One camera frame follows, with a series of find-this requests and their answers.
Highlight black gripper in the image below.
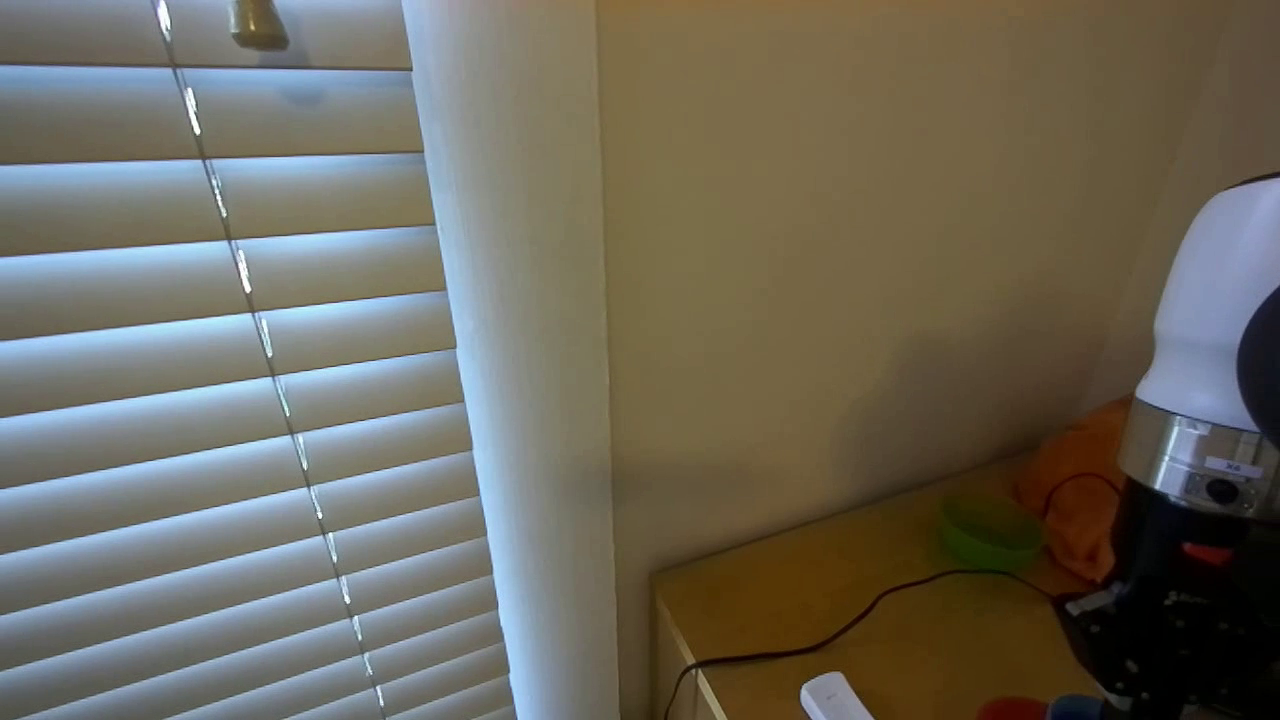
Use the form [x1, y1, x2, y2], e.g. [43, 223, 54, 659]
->
[1056, 474, 1280, 720]

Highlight blue plastic cup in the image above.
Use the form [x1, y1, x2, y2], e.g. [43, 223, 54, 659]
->
[1045, 690, 1111, 720]

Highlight red plastic cup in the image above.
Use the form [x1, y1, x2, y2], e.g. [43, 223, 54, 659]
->
[975, 690, 1056, 720]

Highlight orange cloth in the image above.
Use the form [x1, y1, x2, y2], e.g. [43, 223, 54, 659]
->
[1014, 397, 1134, 593]

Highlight green round lid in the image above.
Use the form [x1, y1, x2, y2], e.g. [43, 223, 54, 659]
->
[934, 493, 1045, 581]

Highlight white handheld remote device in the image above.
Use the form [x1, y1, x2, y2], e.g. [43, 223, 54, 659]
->
[794, 666, 881, 720]

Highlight clear blind tilt wand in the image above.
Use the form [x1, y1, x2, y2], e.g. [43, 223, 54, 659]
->
[152, 0, 390, 714]

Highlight white window blinds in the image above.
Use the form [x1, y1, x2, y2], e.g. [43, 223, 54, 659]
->
[0, 0, 516, 720]

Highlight brass blind fitting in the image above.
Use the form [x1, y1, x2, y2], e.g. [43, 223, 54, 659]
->
[222, 0, 292, 57]

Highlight thin black cable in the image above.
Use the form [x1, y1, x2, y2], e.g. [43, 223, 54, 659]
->
[654, 563, 1063, 720]

